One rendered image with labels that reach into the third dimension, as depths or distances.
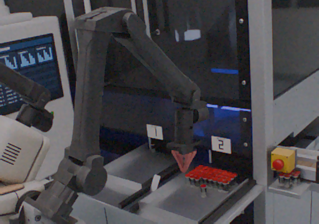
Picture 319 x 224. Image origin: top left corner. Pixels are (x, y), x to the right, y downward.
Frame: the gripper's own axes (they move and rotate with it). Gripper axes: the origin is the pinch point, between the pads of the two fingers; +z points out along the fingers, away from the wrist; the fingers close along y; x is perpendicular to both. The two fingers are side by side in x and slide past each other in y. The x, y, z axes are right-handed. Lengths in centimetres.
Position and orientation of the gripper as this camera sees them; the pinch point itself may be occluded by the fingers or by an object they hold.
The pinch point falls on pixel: (183, 169)
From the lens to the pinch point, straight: 136.8
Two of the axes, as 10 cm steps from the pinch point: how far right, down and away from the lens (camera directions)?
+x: -7.7, -1.4, 6.2
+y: 6.4, -1.8, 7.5
